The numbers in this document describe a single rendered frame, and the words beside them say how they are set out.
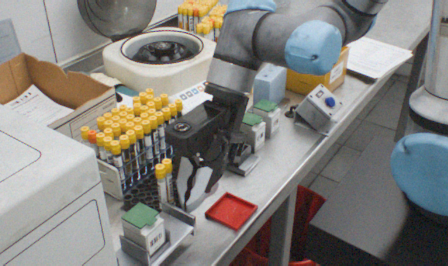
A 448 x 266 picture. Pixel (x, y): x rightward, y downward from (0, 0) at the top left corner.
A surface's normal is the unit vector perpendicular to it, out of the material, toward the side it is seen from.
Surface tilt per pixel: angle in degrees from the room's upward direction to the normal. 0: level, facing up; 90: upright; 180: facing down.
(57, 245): 90
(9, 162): 0
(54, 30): 90
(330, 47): 86
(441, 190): 97
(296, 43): 65
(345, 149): 0
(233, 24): 60
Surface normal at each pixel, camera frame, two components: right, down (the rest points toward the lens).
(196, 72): 0.73, 0.39
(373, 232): 0.05, -0.80
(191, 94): 0.31, -0.58
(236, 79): 0.22, 0.22
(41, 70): -0.57, 0.44
